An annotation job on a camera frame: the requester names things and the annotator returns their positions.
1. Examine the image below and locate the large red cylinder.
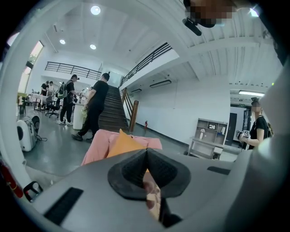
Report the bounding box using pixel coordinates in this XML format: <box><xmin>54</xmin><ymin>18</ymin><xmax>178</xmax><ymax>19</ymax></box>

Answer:
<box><xmin>0</xmin><ymin>160</ymin><xmax>24</xmax><ymax>199</ymax></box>

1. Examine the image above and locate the black head camera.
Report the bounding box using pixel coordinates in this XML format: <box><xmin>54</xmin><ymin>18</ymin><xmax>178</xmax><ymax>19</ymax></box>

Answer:
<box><xmin>182</xmin><ymin>18</ymin><xmax>203</xmax><ymax>37</ymax></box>

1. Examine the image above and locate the dark door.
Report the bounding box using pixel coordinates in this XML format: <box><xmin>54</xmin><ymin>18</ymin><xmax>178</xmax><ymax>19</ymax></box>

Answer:
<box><xmin>226</xmin><ymin>112</ymin><xmax>238</xmax><ymax>141</ymax></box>

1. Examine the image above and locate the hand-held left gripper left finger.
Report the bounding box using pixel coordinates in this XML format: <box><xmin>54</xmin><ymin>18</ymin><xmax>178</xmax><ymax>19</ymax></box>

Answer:
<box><xmin>107</xmin><ymin>149</ymin><xmax>148</xmax><ymax>201</ymax></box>

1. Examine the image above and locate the person's head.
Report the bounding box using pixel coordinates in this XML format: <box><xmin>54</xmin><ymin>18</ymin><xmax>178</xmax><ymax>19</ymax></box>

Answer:
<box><xmin>183</xmin><ymin>0</ymin><xmax>236</xmax><ymax>28</ymax></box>

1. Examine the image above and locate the pink cloth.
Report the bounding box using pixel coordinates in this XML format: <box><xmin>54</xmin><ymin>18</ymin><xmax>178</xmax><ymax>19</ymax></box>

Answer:
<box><xmin>81</xmin><ymin>130</ymin><xmax>163</xmax><ymax>166</ymax></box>

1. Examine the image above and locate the black office chair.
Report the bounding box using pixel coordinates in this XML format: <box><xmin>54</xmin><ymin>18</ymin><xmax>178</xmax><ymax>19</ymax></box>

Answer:
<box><xmin>44</xmin><ymin>95</ymin><xmax>61</xmax><ymax>119</ymax></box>

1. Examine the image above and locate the table with white cloth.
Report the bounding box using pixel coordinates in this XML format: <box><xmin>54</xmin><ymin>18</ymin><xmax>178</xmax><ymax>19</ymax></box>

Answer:
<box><xmin>30</xmin><ymin>92</ymin><xmax>49</xmax><ymax>112</ymax></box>

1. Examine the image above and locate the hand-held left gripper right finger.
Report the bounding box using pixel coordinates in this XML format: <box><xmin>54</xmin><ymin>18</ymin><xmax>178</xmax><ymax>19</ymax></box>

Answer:
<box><xmin>147</xmin><ymin>149</ymin><xmax>192</xmax><ymax>198</ymax></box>

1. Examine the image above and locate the black stair railing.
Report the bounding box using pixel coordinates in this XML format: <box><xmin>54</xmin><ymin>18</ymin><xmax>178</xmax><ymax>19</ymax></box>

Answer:
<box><xmin>118</xmin><ymin>42</ymin><xmax>173</xmax><ymax>88</ymax></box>

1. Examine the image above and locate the black balcony railing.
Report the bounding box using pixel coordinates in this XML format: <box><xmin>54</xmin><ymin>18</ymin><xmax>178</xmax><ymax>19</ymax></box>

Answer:
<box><xmin>44</xmin><ymin>61</ymin><xmax>102</xmax><ymax>80</ymax></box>

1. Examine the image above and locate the dark wooden staircase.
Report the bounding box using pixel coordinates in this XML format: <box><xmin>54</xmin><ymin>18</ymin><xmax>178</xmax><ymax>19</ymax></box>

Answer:
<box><xmin>98</xmin><ymin>84</ymin><xmax>140</xmax><ymax>133</ymax></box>

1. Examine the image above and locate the black handle with white knob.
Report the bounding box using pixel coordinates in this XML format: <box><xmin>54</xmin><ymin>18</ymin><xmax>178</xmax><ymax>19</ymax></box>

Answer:
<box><xmin>23</xmin><ymin>180</ymin><xmax>44</xmax><ymax>203</ymax></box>

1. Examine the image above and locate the grey shelf unit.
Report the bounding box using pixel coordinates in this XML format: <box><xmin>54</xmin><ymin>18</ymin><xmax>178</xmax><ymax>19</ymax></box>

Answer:
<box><xmin>187</xmin><ymin>117</ymin><xmax>228</xmax><ymax>160</ymax></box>

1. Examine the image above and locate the long ceiling lamp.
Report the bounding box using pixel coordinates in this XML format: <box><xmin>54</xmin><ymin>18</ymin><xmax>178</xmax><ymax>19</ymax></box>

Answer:
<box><xmin>238</xmin><ymin>90</ymin><xmax>265</xmax><ymax>97</ymax></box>

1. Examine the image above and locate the white cylindrical bin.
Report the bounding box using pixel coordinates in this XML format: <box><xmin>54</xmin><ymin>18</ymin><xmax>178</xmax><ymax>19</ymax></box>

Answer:
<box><xmin>72</xmin><ymin>102</ymin><xmax>88</xmax><ymax>131</ymax></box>

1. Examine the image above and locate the white portable appliance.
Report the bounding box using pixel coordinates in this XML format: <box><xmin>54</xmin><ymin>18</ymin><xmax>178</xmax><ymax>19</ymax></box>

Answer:
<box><xmin>16</xmin><ymin>115</ymin><xmax>41</xmax><ymax>152</ymax></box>

